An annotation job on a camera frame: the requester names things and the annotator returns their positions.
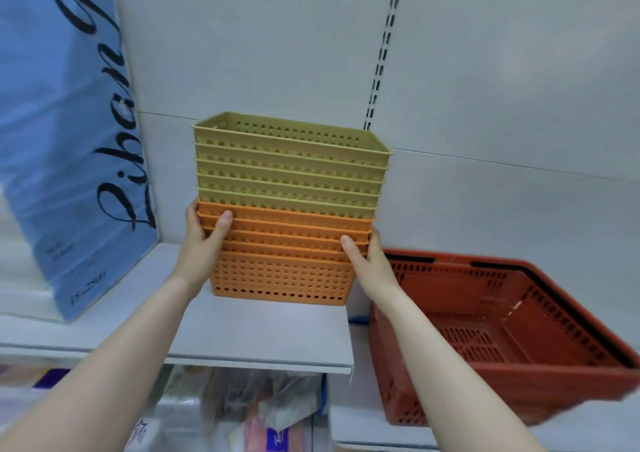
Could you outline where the person's right hand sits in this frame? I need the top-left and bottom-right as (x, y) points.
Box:
(340, 228), (404, 313)

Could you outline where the person's left hand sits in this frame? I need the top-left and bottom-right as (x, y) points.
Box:
(170, 198), (235, 300)

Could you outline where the stack of orange plastic baskets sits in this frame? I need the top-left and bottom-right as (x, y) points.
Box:
(196, 198), (375, 307)

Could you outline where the person's right forearm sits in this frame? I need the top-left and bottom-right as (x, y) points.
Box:
(371, 287), (548, 452)

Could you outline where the person's left forearm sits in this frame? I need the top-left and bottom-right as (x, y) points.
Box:
(0, 274), (202, 452)

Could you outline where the stack of olive plastic baskets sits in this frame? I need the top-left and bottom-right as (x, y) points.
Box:
(192, 111), (393, 220)

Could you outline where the white shelf board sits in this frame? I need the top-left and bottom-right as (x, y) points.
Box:
(327, 323), (640, 452)
(0, 243), (355, 376)

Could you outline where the blue paper bag black script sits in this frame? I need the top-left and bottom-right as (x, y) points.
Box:
(0, 0), (161, 323)

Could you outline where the pile of plastic-wrapped goods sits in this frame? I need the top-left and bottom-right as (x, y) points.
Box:
(124, 366), (329, 452)

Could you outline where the red plastic shopping basket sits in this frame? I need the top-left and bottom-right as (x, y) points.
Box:
(368, 249), (640, 428)

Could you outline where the slotted shelf upright strip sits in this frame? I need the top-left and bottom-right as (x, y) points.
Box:
(363, 0), (407, 132)

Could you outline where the purple packet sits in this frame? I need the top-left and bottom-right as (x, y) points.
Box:
(31, 368), (72, 391)

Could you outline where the black shopping basket handle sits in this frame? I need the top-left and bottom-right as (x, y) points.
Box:
(470, 261), (640, 370)
(384, 253), (437, 264)

